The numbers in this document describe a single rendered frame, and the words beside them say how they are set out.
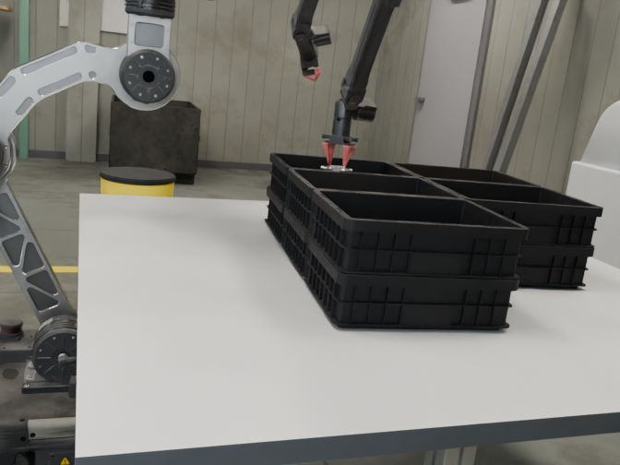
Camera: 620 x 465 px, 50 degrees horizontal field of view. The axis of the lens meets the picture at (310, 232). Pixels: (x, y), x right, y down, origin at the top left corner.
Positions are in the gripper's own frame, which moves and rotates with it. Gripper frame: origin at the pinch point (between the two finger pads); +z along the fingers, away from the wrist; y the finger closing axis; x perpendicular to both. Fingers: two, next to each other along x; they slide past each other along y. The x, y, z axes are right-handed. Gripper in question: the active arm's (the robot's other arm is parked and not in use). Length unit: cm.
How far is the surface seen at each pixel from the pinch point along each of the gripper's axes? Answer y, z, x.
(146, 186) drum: 123, 31, -66
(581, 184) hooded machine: -68, 9, -206
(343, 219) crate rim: -33, 3, 77
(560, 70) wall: -36, -63, -336
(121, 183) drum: 133, 30, -60
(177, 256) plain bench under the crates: 18, 24, 57
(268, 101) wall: 283, -16, -489
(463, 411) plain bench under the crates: -63, 27, 94
